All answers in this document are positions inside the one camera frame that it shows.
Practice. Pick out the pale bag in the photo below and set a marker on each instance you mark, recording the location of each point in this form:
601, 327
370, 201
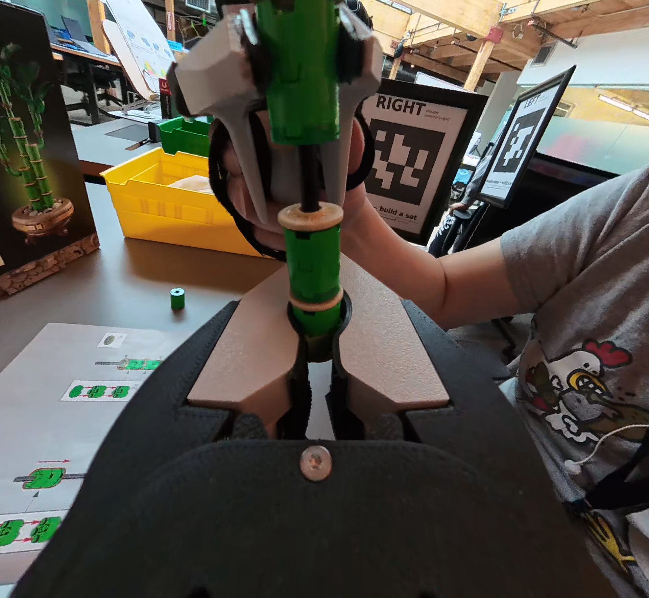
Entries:
192, 184

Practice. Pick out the yellow plastic bin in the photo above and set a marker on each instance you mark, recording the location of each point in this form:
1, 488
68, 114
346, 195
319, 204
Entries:
152, 212

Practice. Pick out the green plastic bin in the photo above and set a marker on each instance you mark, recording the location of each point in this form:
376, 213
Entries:
182, 139

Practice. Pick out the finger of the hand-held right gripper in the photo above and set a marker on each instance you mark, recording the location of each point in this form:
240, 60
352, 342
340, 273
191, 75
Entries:
213, 80
362, 68

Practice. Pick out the person's right hand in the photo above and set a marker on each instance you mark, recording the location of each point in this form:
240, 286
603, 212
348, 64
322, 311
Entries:
248, 222

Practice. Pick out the small green cylinder brick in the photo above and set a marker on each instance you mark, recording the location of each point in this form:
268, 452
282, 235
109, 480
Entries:
177, 298

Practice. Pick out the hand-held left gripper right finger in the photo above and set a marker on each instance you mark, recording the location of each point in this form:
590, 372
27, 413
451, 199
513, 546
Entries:
390, 354

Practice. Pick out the green brick bamboo stalk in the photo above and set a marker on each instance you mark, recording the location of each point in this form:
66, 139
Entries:
301, 75

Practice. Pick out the white leaning poster board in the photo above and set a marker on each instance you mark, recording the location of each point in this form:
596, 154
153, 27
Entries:
129, 24

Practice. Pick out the person's right forearm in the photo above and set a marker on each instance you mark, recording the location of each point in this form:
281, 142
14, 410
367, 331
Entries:
421, 263

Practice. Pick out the bamboo picture set box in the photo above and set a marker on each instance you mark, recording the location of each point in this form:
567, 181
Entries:
35, 151

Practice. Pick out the black framed slim tag sign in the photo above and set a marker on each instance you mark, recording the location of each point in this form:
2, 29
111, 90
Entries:
527, 141

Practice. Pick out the dark desk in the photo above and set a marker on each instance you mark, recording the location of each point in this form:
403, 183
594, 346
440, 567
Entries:
126, 273

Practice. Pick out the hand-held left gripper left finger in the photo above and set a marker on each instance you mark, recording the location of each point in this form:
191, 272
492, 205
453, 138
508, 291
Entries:
243, 354

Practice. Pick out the black framed square-pattern tag sign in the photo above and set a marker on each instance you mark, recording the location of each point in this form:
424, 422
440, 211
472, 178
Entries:
405, 151

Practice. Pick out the paper instruction booklet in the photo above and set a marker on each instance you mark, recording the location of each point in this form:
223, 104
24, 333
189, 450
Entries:
66, 405

